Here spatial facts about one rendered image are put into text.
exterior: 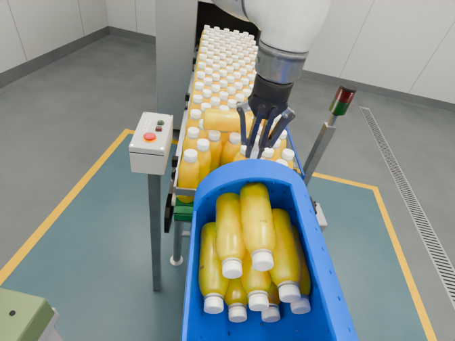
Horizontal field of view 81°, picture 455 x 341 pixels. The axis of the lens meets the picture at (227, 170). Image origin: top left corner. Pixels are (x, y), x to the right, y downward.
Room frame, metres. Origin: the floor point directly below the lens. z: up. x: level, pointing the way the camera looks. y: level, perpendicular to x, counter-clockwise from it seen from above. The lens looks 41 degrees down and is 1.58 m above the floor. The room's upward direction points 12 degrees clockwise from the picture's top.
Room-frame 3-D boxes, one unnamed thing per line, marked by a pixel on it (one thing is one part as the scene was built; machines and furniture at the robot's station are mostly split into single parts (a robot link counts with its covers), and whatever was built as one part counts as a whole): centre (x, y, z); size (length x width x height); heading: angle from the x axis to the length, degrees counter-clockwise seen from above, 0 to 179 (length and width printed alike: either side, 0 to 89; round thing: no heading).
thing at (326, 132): (0.96, -0.36, 0.55); 0.04 x 0.04 x 1.10; 9
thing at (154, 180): (0.68, 0.26, 0.50); 0.04 x 0.04 x 1.00; 9
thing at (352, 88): (0.96, -0.36, 1.18); 0.06 x 0.06 x 0.16
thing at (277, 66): (0.52, -0.05, 1.43); 0.09 x 0.09 x 0.06
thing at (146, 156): (0.68, 0.26, 1.05); 0.20 x 0.10 x 0.10; 9
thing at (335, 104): (0.96, -0.36, 1.18); 0.06 x 0.06 x 0.05
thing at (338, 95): (0.96, -0.36, 1.23); 0.06 x 0.06 x 0.04
